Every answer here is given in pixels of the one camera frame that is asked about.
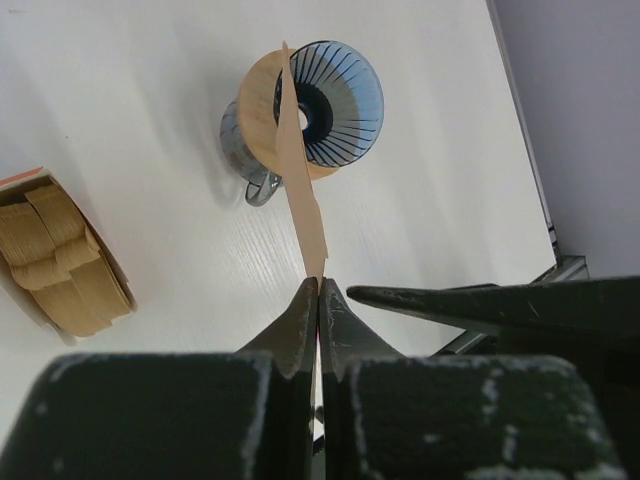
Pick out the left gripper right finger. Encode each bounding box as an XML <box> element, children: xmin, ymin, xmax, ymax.
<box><xmin>319</xmin><ymin>278</ymin><xmax>404</xmax><ymax>382</ymax></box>

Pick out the single brown coffee filter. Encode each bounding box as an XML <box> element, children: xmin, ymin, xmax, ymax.
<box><xmin>276</xmin><ymin>43</ymin><xmax>328</xmax><ymax>283</ymax></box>

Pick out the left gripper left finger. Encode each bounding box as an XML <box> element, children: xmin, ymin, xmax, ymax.
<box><xmin>234</xmin><ymin>277</ymin><xmax>319</xmax><ymax>383</ymax></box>

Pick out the blue glass dripper cone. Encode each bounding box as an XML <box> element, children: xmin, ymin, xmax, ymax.
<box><xmin>289</xmin><ymin>40</ymin><xmax>384</xmax><ymax>168</ymax></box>

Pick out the glass coffee carafe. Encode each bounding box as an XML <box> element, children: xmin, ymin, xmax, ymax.
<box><xmin>219</xmin><ymin>100</ymin><xmax>282</xmax><ymax>207</ymax></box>

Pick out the wooden dripper ring holder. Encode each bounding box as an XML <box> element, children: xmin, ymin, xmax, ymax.
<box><xmin>237</xmin><ymin>49</ymin><xmax>282</xmax><ymax>174</ymax></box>

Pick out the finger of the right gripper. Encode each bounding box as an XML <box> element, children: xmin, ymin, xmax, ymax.
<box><xmin>347</xmin><ymin>276</ymin><xmax>639</xmax><ymax>354</ymax></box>

